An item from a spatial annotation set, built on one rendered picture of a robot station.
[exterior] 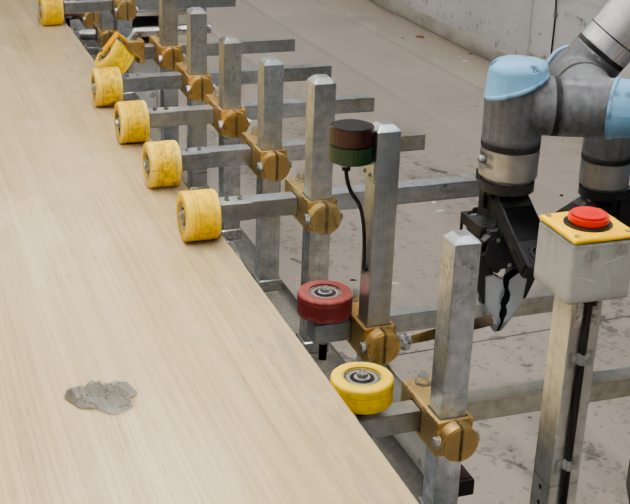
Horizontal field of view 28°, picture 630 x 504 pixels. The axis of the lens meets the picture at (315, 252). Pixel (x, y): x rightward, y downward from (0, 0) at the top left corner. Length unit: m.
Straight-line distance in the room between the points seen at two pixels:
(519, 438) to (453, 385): 1.68
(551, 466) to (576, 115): 0.45
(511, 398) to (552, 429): 0.35
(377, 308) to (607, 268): 0.60
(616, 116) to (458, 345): 0.34
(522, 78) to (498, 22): 5.19
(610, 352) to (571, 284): 2.51
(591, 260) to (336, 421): 0.42
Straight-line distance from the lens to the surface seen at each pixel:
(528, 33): 6.49
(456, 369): 1.57
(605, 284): 1.25
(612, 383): 1.76
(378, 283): 1.77
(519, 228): 1.59
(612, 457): 3.24
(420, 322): 1.88
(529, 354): 3.66
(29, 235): 2.02
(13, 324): 1.74
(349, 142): 1.66
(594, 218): 1.24
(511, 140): 1.57
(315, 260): 2.01
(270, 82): 2.15
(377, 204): 1.72
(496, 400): 1.68
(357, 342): 1.81
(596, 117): 1.58
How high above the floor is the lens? 1.67
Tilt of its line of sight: 23 degrees down
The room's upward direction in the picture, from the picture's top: 2 degrees clockwise
